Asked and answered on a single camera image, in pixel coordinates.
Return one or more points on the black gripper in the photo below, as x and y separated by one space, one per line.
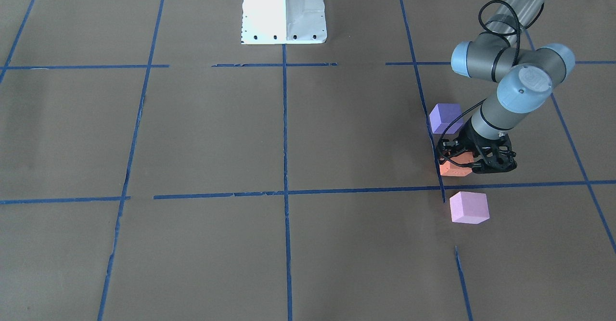
468 140

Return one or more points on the orange foam block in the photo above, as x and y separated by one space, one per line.
453 167

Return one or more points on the white pedestal column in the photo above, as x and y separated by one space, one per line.
270 22

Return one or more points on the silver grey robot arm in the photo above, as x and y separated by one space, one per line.
525 80

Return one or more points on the pink foam block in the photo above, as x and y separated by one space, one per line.
469 208

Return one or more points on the purple foam block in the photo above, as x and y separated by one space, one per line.
442 115

